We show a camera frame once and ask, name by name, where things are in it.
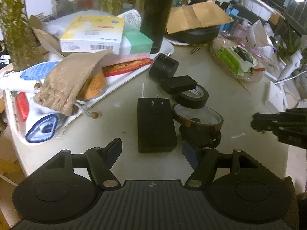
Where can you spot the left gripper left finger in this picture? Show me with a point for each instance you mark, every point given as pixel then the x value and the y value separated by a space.
pixel 101 160

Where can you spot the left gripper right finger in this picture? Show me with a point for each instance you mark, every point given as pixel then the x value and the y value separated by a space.
pixel 203 163

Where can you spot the amber kapton tape roll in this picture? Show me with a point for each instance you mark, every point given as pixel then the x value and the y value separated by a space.
pixel 202 119

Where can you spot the black power adapter block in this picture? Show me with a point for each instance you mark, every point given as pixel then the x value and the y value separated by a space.
pixel 155 126

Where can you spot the black electrical tape roll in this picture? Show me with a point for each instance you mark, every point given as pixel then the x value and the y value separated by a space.
pixel 195 98

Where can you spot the small black rectangular box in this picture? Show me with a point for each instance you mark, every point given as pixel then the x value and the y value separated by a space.
pixel 175 85

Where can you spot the black cylinder lens cap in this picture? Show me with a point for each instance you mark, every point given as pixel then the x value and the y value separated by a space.
pixel 163 66

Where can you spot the white power bank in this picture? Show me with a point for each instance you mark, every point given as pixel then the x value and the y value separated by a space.
pixel 274 98

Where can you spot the orange round tin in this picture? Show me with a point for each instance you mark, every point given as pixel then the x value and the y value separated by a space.
pixel 94 87

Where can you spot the clear glass snack dish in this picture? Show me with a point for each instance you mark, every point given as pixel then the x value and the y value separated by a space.
pixel 237 59

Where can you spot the white serving tray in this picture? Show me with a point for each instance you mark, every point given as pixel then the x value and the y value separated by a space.
pixel 18 127

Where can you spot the green tissue pack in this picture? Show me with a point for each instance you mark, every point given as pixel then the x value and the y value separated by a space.
pixel 133 42

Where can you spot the white plastic tub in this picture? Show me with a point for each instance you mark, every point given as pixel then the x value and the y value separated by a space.
pixel 260 9

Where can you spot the yellow white cardboard box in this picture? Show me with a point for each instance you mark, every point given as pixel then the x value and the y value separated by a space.
pixel 90 34

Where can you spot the glass vase with stems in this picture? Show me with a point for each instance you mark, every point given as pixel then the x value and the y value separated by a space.
pixel 18 36

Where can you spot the brown paper envelope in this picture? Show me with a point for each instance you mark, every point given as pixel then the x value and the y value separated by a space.
pixel 200 15

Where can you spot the black thermos bottle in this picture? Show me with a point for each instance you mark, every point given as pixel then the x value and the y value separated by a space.
pixel 154 21

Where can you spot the beige drawstring pouch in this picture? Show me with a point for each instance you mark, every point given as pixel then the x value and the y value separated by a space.
pixel 64 82

